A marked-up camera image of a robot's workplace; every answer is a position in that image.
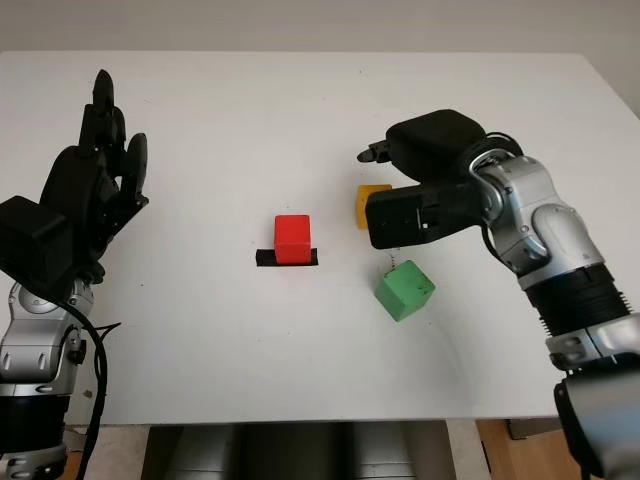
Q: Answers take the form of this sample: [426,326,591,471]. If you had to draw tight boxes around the red cube block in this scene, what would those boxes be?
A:
[273,214,313,265]

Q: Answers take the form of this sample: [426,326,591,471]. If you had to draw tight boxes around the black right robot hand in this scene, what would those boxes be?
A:
[356,109,489,187]

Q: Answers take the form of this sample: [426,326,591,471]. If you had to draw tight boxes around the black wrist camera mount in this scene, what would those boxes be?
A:
[365,182,481,250]
[0,195,76,301]

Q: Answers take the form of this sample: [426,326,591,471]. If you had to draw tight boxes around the black tape strip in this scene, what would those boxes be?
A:
[254,248,320,268]

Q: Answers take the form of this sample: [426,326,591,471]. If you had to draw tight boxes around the green cube block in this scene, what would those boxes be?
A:
[374,259,436,325]

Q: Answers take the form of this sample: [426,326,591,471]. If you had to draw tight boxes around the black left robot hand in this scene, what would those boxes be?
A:
[38,69,150,282]

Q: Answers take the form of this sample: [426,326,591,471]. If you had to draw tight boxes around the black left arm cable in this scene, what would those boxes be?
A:
[49,299,122,480]

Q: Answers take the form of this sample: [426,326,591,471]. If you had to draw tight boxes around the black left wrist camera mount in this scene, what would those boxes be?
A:
[0,195,76,301]

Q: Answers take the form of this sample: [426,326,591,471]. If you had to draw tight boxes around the dark grey robot torso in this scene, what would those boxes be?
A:
[142,422,451,480]

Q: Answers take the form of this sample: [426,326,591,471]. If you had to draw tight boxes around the yellow cube block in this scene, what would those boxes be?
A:
[356,184,394,230]

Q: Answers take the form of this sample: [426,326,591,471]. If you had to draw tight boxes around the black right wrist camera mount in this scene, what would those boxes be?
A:
[365,182,481,250]

